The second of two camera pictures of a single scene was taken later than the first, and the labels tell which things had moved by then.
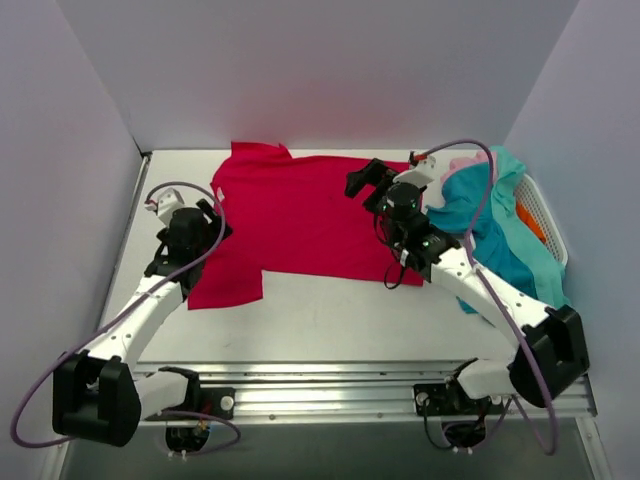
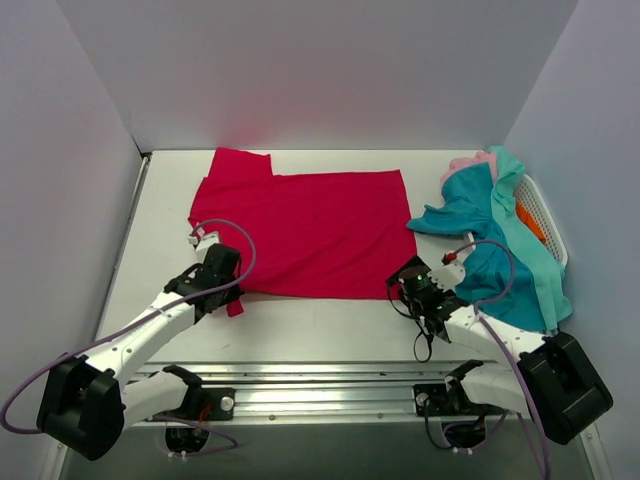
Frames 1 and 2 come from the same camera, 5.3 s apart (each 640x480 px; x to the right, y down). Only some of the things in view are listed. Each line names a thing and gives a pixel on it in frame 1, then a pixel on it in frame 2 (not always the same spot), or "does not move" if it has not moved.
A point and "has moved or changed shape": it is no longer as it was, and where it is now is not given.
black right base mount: [438, 399] does not move
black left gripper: [214, 220] to [223, 293]
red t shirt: [287, 215] has moved or changed shape
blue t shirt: [495, 251] does not move
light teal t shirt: [548, 272] does not move
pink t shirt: [480, 157] does not move
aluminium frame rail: [359, 389] does not move
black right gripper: [375, 181] to [396, 279]
